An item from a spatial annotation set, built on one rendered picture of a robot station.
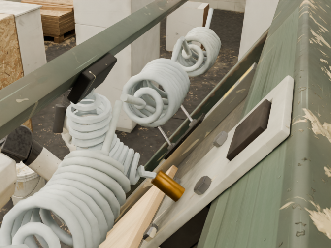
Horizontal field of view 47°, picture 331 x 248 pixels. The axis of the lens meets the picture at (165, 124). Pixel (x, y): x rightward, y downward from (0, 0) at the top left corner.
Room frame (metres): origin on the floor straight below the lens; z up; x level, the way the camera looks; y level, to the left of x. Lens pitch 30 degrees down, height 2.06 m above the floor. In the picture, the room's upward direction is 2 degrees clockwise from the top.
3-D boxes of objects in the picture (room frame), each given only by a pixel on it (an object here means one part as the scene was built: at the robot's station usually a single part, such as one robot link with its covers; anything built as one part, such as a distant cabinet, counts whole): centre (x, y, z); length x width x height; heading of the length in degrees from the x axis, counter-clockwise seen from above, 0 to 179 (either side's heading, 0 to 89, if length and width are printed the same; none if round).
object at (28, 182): (2.27, 1.04, 0.24); 0.32 x 0.30 x 0.47; 164
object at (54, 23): (7.41, 1.94, 0.23); 2.45 x 1.03 x 0.45; 164
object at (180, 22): (6.14, -0.29, 0.36); 0.58 x 0.45 x 0.72; 74
